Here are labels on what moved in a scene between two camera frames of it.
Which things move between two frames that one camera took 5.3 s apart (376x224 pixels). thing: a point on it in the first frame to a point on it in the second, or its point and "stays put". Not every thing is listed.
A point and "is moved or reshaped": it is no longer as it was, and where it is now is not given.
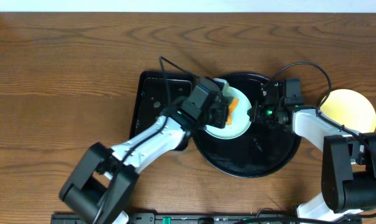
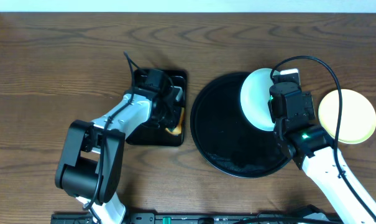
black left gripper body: x=220 y=115 to x=168 y=115
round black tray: x=260 y=151 stays put
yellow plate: x=351 y=108 stays put
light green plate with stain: x=240 y=122 to x=255 y=96
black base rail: x=208 y=219 stays put
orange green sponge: x=231 y=108 is moved or reshaped
